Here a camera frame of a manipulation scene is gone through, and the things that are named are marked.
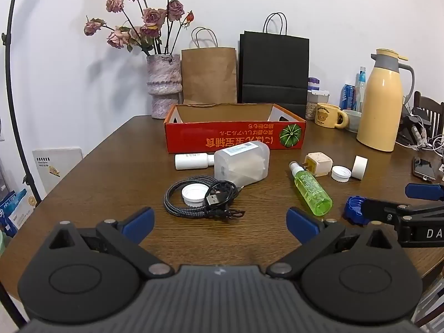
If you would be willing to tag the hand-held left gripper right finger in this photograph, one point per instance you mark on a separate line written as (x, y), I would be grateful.
(301, 223)

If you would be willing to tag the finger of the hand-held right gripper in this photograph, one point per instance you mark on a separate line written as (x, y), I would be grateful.
(423, 192)
(378, 208)

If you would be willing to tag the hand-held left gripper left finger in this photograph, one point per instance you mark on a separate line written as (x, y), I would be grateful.
(140, 220)

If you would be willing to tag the blue bottle cap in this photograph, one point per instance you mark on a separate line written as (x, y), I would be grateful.
(352, 211)

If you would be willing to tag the green spray bottle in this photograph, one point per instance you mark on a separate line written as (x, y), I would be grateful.
(314, 194)

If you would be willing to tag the large white bottle cap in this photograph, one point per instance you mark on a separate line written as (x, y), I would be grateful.
(194, 196)

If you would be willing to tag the cream charger plug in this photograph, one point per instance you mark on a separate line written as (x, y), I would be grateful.
(321, 164)

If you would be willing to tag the white spray bottle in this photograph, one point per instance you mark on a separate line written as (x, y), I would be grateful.
(190, 161)

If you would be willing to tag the red cardboard box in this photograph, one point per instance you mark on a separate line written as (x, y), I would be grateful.
(225, 138)

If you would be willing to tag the smartphone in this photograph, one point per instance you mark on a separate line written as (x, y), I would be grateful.
(421, 170)

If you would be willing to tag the white tape roll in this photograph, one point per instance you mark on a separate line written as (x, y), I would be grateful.
(359, 168)

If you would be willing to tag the small ribbed white cap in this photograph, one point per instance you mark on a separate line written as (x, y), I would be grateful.
(340, 173)

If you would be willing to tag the black folding device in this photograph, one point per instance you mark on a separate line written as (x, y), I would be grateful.
(411, 125)

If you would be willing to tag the translucent plastic container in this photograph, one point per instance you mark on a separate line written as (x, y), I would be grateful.
(242, 166)

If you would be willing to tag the dark wooden chair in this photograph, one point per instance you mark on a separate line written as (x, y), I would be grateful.
(428, 105)

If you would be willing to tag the yellow thermos jug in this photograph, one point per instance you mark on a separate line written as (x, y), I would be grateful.
(378, 111)

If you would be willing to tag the white box on floor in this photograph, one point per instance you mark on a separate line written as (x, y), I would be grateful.
(59, 166)

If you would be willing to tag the yellow bear mug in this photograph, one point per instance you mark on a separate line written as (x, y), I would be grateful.
(327, 116)

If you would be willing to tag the blue drink can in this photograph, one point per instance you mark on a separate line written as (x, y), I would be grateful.
(347, 97)

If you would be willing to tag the clear oat container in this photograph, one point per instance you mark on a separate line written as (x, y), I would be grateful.
(312, 105)

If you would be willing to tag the clear glass bottle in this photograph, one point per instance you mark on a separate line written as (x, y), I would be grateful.
(360, 90)

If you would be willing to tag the black lamp stand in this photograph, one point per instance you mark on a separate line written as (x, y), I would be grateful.
(26, 178)

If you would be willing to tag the blue cardboard boxes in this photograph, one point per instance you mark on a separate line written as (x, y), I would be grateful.
(14, 211)

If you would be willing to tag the purple lid jar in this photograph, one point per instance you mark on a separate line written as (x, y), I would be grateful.
(314, 84)

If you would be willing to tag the pink mottled vase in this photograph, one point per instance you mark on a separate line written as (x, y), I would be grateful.
(163, 76)

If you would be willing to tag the black paper bag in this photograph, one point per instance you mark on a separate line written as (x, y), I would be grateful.
(274, 66)

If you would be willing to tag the brown paper bag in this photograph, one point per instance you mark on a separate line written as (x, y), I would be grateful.
(208, 73)

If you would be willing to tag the dried rose bouquet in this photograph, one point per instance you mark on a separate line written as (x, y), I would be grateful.
(152, 17)

